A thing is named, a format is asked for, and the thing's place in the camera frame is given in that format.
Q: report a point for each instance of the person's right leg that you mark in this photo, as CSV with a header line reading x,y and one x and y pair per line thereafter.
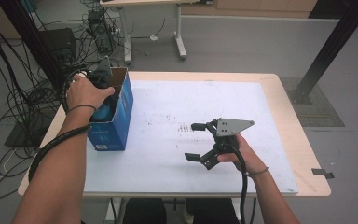
x,y
211,213

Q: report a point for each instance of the black floor plate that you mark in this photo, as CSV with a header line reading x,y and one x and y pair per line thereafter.
x,y
24,133

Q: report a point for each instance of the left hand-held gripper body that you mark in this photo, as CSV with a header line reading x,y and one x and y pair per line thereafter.
x,y
102,74

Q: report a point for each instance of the black frame post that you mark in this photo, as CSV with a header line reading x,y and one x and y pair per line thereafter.
x,y
338,37
31,40

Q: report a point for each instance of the white table mat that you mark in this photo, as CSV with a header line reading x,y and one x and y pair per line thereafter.
x,y
167,174

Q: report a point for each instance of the black computer tower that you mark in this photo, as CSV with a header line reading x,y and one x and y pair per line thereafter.
x,y
101,31

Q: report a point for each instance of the right wrist black band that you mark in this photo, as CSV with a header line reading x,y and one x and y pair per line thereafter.
x,y
259,171

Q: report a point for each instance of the wrist black band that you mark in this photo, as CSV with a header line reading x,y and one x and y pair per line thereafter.
x,y
80,106
259,171

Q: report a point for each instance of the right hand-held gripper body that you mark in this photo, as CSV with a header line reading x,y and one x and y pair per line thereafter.
x,y
230,127

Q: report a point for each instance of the black tape piece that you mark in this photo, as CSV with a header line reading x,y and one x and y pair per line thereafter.
x,y
321,172

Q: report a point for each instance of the blue cardboard box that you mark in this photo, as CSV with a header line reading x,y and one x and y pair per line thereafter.
x,y
118,127

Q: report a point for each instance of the person's left leg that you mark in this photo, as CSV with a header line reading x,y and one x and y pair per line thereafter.
x,y
143,213

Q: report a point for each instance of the person's leg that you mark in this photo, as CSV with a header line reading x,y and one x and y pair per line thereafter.
x,y
211,213
143,213

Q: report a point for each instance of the black equipment box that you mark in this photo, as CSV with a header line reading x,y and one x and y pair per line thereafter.
x,y
59,43

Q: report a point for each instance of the person's right hand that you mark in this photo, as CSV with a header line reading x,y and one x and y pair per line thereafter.
x,y
247,158

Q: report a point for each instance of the grey floor mat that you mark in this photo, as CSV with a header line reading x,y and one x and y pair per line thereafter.
x,y
317,102

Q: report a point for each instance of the left wrist black band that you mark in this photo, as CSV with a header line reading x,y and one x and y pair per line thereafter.
x,y
80,106

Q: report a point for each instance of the person's left hand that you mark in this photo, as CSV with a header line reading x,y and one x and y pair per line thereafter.
x,y
84,93

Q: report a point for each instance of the white background desk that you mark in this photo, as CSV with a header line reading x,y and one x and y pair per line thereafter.
x,y
178,31

